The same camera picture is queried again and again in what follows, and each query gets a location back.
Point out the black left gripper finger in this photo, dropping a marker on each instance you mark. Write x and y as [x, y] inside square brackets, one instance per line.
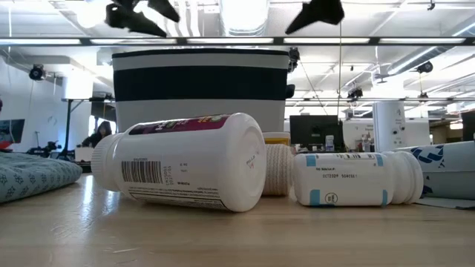
[165, 9]
[133, 21]

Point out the dark wall screen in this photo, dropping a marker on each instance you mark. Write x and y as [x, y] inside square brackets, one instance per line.
[11, 130]

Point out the small white desk bottle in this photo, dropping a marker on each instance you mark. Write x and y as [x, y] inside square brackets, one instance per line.
[329, 142]

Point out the white storage box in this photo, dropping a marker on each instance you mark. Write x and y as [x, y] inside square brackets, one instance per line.
[83, 154]

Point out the black ceiling camera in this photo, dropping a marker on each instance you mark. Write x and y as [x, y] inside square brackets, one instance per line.
[294, 57]
[37, 72]
[425, 67]
[354, 93]

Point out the white round column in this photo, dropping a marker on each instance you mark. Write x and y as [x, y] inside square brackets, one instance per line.
[387, 126]

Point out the large white bottle purple label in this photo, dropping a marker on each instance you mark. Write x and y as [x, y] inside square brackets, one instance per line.
[193, 163]

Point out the black overhead frame bar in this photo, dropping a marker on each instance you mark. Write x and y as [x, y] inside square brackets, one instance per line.
[182, 41]

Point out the white blue printed package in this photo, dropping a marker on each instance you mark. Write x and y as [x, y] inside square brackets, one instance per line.
[452, 167]

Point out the navy white striped fabric basket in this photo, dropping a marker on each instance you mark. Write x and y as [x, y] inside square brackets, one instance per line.
[200, 81]

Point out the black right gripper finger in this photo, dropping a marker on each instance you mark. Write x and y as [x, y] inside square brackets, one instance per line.
[315, 13]

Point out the white bottle blue label marks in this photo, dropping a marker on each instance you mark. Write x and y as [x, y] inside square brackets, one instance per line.
[352, 181]

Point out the white gauze roll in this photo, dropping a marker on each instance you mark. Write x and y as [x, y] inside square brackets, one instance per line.
[278, 170]

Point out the blue patterned folded cloth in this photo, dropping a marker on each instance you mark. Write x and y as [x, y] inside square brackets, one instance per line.
[33, 174]

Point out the black computer monitor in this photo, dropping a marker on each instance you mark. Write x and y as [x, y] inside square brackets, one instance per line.
[311, 128]

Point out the yellow bottle white lid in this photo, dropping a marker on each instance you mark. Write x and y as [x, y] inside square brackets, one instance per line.
[276, 140]

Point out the black table leg frame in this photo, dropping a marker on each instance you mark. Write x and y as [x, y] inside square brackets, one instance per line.
[68, 122]

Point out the person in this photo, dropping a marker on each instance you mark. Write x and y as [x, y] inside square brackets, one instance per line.
[100, 133]

